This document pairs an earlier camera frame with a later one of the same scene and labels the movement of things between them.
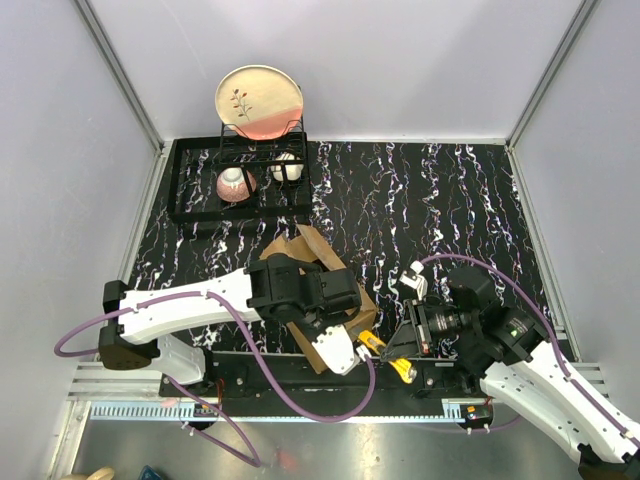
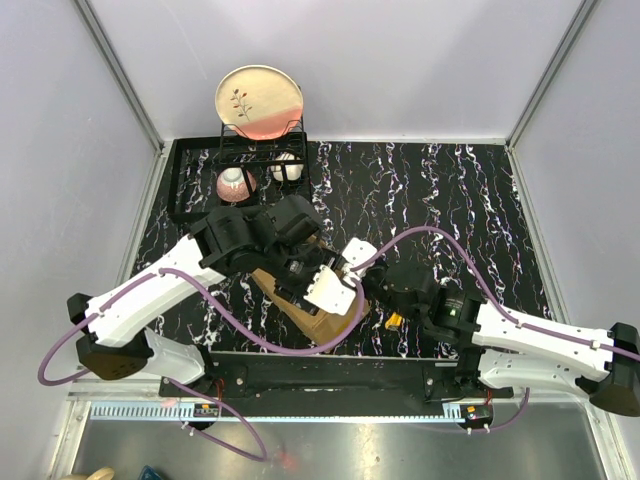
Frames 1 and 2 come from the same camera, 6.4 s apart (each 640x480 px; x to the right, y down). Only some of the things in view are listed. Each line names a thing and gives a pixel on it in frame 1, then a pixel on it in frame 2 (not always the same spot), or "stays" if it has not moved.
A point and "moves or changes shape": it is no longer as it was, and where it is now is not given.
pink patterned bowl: x=231 y=184 stays
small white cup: x=293 y=171 stays
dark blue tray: x=149 y=473 stays
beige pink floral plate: x=260 y=102 stays
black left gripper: x=335 y=320 to x=296 y=295
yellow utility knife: x=373 y=343 to x=395 y=320
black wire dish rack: x=237 y=175 stays
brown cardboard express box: x=307 y=343 moves or changes shape
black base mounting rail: x=301 y=379 stays
